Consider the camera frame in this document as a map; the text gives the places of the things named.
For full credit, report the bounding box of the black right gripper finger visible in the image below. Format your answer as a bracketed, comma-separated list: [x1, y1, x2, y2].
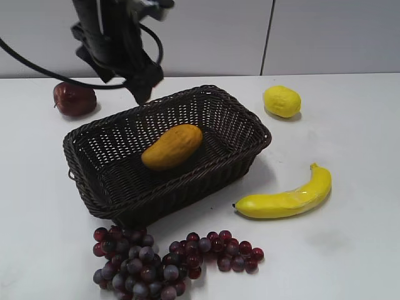
[76, 46, 114, 83]

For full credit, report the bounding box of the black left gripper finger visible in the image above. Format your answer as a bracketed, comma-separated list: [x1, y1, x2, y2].
[124, 63, 164, 105]

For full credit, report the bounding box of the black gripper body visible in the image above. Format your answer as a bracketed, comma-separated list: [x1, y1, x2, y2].
[71, 1, 174, 72]

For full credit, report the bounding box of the yellow mango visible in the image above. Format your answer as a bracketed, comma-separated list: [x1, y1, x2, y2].
[141, 124, 203, 171]

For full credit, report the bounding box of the dark brown wicker basket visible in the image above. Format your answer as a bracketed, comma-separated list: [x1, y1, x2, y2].
[63, 85, 272, 228]

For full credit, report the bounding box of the dark red apple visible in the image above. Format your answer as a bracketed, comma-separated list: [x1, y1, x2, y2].
[53, 82, 97, 118]

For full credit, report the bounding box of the yellow lemon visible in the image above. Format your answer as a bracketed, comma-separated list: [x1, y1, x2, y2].
[263, 86, 302, 118]

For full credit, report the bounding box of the small red grape bunch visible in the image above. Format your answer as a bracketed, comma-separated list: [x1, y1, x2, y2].
[161, 230, 264, 280]

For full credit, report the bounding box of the large purple grape bunch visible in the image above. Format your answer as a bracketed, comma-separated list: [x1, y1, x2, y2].
[92, 226, 188, 299]

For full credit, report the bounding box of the yellow banana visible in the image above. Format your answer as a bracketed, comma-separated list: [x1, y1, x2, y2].
[232, 163, 332, 219]

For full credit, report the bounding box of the black cable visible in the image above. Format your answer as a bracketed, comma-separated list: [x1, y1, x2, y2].
[0, 21, 166, 91]

